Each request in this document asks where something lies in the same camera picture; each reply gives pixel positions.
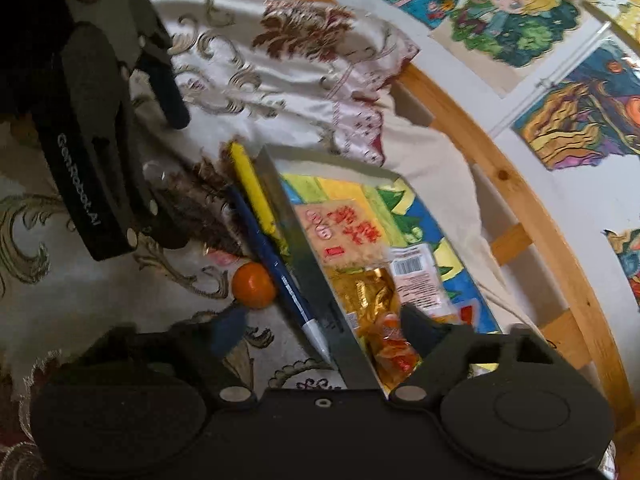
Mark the blue white pen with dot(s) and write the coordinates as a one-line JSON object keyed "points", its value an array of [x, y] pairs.
{"points": [[280, 270]]}

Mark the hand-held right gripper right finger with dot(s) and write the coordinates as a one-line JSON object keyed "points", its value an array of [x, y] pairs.
{"points": [[425, 330]]}

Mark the wooden bed frame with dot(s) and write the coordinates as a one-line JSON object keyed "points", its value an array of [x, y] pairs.
{"points": [[525, 200]]}

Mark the floral satin bedspread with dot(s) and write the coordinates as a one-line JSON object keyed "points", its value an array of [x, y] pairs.
{"points": [[280, 75]]}

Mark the orange red snack packet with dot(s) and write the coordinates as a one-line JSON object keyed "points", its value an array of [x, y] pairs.
{"points": [[390, 347]]}

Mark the beige rice cracker packet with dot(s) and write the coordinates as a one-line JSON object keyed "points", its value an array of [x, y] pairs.
{"points": [[340, 235]]}

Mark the metal box with painted bottom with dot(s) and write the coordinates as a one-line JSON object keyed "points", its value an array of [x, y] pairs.
{"points": [[320, 280]]}

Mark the white red snack packet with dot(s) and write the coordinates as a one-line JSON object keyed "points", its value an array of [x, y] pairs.
{"points": [[420, 280]]}

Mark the pale yellow wall poster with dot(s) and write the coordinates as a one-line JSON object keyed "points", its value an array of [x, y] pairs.
{"points": [[617, 10]]}

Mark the yellow wavy hair wall poster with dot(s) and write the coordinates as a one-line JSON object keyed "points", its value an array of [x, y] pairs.
{"points": [[575, 120]]}

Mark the cream bed sheet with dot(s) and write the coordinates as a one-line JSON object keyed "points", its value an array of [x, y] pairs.
{"points": [[435, 160]]}

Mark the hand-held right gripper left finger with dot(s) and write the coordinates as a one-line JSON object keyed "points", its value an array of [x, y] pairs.
{"points": [[227, 332]]}

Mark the blonde figure wall poster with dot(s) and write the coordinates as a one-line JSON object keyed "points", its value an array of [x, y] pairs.
{"points": [[500, 5]]}

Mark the yellow snack packet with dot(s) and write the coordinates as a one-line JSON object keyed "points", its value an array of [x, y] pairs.
{"points": [[250, 185]]}

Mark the orange mandarin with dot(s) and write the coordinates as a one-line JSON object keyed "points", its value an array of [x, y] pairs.
{"points": [[253, 285]]}

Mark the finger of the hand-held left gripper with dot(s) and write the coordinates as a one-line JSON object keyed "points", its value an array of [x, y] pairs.
{"points": [[172, 100], [165, 220]]}

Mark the gold foil snack packet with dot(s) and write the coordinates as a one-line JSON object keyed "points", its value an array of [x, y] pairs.
{"points": [[360, 295]]}

